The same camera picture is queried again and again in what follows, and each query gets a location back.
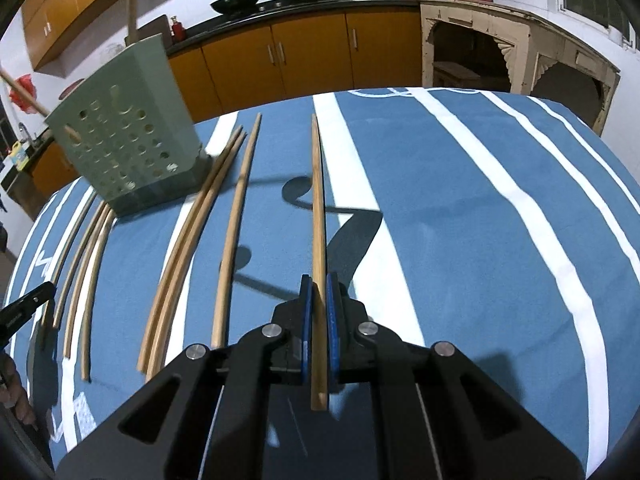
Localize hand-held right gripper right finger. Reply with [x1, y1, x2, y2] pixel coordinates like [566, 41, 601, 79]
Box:
[326, 272, 586, 480]

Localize orange wall cabinet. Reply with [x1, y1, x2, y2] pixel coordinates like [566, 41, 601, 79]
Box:
[21, 0, 151, 72]

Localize green perforated chopstick holder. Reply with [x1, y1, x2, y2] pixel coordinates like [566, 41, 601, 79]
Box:
[44, 33, 217, 218]

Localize yellow detergent bottle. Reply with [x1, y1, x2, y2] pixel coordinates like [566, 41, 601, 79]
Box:
[11, 141, 32, 171]

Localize blue white striped tablecloth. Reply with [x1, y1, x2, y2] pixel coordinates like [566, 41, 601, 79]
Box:
[2, 85, 640, 471]

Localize wooden chopstick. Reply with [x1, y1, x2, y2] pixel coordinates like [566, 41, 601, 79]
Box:
[0, 71, 83, 143]
[80, 212, 117, 382]
[211, 113, 263, 350]
[310, 113, 329, 412]
[137, 126, 243, 375]
[51, 191, 97, 330]
[145, 132, 248, 386]
[125, 0, 141, 45]
[63, 202, 110, 359]

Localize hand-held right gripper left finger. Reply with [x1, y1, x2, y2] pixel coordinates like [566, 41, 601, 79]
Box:
[55, 274, 315, 480]

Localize white carved wooden cabinet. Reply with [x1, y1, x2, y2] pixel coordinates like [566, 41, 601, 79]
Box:
[417, 0, 622, 136]

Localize dark wooden cutting board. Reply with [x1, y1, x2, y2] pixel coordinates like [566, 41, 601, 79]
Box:
[142, 15, 173, 47]

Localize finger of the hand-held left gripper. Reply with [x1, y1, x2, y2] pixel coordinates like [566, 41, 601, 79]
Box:
[0, 281, 58, 346]

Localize red plastic bag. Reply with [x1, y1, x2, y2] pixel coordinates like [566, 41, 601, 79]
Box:
[10, 74, 40, 111]

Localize orange base cabinets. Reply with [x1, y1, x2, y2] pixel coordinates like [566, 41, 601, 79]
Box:
[167, 7, 423, 126]

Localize person's left hand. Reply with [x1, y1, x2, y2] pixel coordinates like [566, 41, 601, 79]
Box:
[0, 350, 38, 428]

